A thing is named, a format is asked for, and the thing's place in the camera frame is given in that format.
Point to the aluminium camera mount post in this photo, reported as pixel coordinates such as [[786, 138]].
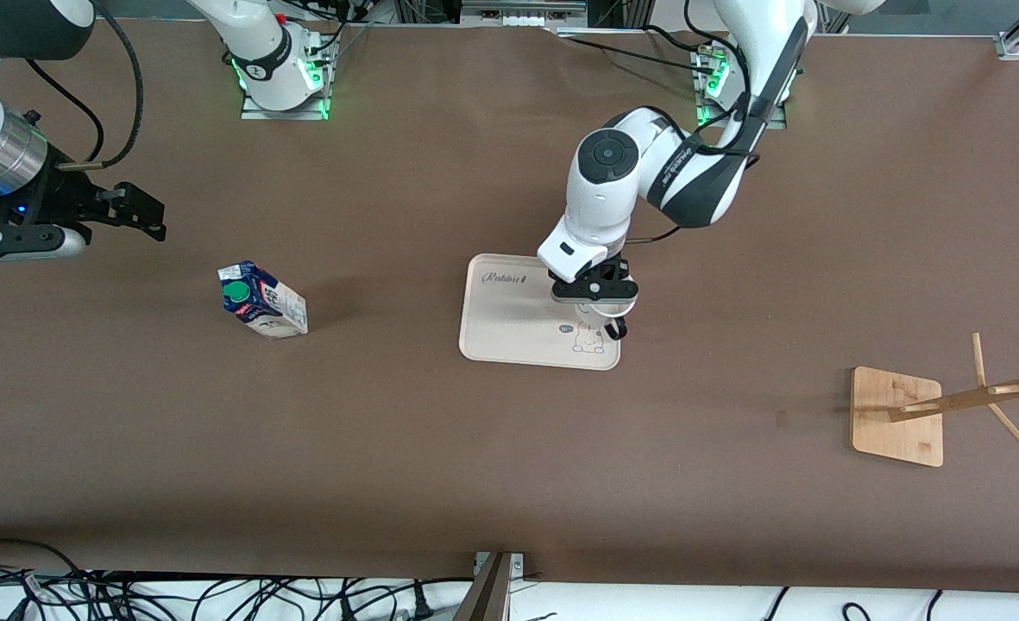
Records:
[[487, 599]]

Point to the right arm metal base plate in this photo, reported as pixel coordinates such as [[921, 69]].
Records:
[[285, 114]]

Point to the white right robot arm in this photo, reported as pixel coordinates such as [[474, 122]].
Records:
[[259, 60]]

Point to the grey metal frame bracket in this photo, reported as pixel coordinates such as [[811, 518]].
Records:
[[522, 13]]

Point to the cream rabbit print tray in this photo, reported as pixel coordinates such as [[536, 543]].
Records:
[[509, 328]]

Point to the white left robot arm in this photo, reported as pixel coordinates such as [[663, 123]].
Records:
[[604, 207]]

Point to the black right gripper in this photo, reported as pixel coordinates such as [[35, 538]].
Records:
[[53, 199]]

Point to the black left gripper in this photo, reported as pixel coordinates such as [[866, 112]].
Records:
[[607, 272]]

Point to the blue white milk carton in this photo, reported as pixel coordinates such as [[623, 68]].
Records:
[[267, 302]]

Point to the wooden cup hanging rack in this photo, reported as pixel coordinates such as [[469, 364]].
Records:
[[897, 423]]

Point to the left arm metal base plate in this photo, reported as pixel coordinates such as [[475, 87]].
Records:
[[783, 125]]

